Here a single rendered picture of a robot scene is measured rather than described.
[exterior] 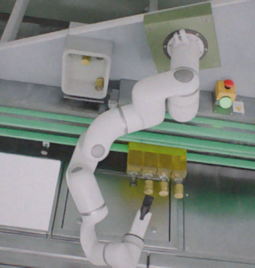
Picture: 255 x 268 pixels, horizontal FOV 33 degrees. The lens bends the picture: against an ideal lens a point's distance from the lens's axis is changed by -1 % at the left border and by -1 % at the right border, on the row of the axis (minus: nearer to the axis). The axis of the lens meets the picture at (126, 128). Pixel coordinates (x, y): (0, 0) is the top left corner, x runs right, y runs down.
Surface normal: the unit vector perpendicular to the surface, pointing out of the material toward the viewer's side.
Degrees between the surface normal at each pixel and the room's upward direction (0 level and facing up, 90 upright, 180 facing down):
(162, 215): 90
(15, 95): 90
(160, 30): 3
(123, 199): 90
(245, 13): 0
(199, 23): 3
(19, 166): 90
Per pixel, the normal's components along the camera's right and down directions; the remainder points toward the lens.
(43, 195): 0.13, -0.63
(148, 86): -0.11, -0.60
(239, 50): -0.07, 0.77
